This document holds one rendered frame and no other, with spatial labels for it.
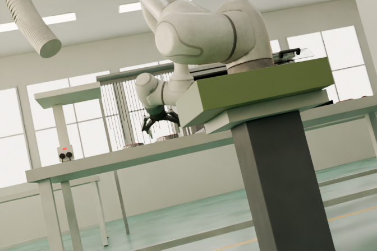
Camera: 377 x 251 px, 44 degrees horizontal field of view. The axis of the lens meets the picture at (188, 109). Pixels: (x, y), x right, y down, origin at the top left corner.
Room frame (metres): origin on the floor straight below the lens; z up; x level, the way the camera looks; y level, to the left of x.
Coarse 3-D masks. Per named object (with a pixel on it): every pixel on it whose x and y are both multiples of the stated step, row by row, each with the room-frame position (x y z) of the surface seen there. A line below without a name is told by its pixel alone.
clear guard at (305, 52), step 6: (306, 48) 2.33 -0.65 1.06; (276, 54) 2.30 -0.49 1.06; (288, 54) 2.30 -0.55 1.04; (294, 54) 2.29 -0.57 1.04; (300, 54) 2.29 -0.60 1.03; (306, 54) 2.29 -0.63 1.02; (312, 54) 2.29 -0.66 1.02; (276, 60) 2.26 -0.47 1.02; (282, 60) 2.26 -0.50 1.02; (288, 60) 2.26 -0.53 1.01
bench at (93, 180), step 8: (96, 176) 5.05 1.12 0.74; (56, 184) 4.99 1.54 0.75; (72, 184) 5.00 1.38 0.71; (80, 184) 5.31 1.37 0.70; (96, 184) 5.84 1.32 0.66; (24, 192) 4.91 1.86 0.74; (32, 192) 4.92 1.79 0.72; (96, 192) 5.08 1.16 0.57; (0, 200) 4.86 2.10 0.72; (8, 200) 4.88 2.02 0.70; (96, 200) 5.08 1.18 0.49; (96, 208) 5.07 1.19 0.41; (104, 216) 5.86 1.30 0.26; (96, 224) 5.83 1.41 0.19; (104, 224) 5.43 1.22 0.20; (64, 232) 5.75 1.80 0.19; (104, 232) 5.08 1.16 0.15; (32, 240) 5.68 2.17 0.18; (40, 240) 5.70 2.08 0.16; (104, 240) 5.07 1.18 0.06; (0, 248) 5.61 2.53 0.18; (8, 248) 5.63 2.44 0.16
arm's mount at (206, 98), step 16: (288, 64) 1.30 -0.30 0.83; (304, 64) 1.31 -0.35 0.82; (320, 64) 1.32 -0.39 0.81; (208, 80) 1.25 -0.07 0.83; (224, 80) 1.26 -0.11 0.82; (240, 80) 1.27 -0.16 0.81; (256, 80) 1.28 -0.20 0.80; (272, 80) 1.29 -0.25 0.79; (288, 80) 1.30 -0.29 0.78; (304, 80) 1.31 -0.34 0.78; (320, 80) 1.32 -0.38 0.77; (192, 96) 1.33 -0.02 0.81; (208, 96) 1.25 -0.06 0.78; (224, 96) 1.26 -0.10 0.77; (240, 96) 1.27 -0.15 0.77; (256, 96) 1.28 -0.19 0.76; (272, 96) 1.29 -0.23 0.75; (192, 112) 1.38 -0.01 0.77; (208, 112) 1.31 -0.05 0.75
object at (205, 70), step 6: (204, 66) 2.44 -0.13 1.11; (210, 66) 2.45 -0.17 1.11; (216, 66) 2.45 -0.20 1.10; (222, 66) 2.46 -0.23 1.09; (192, 72) 2.43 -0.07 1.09; (198, 72) 2.43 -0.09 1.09; (204, 72) 2.44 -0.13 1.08; (210, 72) 2.45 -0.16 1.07; (216, 72) 2.47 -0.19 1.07; (222, 72) 2.73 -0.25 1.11; (198, 78) 2.75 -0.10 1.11
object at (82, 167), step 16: (368, 96) 2.21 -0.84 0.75; (304, 112) 2.15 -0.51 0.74; (320, 112) 2.16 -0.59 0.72; (336, 112) 2.18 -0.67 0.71; (352, 112) 2.42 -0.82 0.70; (368, 112) 3.04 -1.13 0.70; (160, 144) 2.02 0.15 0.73; (176, 144) 2.03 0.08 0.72; (192, 144) 2.05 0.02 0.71; (208, 144) 2.25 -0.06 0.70; (224, 144) 2.81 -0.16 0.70; (80, 160) 1.95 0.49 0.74; (96, 160) 1.97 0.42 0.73; (112, 160) 1.98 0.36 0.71; (128, 160) 2.03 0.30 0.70; (144, 160) 2.45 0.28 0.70; (32, 176) 1.92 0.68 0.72; (48, 176) 1.93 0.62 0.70; (64, 176) 2.17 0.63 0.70; (80, 176) 2.69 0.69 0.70
